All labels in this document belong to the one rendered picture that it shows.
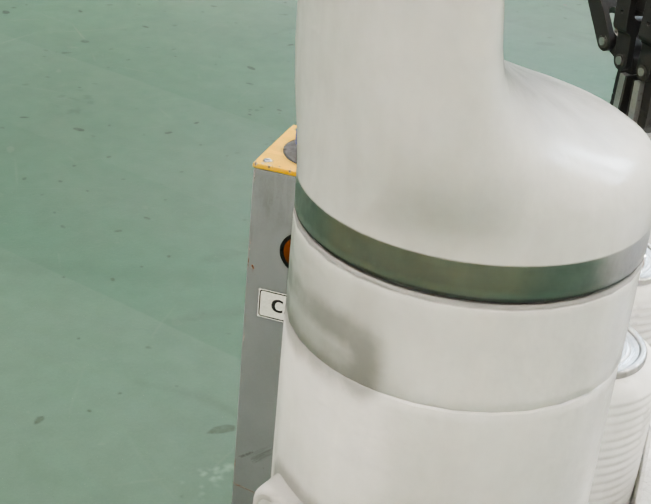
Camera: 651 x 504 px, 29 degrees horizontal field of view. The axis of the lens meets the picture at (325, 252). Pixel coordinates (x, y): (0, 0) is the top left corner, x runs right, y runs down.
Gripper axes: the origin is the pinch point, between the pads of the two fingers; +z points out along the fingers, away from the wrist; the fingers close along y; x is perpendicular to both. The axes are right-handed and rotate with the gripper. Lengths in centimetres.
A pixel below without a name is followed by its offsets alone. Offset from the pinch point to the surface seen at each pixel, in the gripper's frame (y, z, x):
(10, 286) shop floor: -52, 36, -25
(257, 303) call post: -6.7, 13.7, -21.4
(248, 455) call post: -6.6, 25.3, -21.3
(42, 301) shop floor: -48, 36, -23
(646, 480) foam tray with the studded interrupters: 12.8, 17.7, -5.5
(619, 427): 12.8, 13.1, -8.7
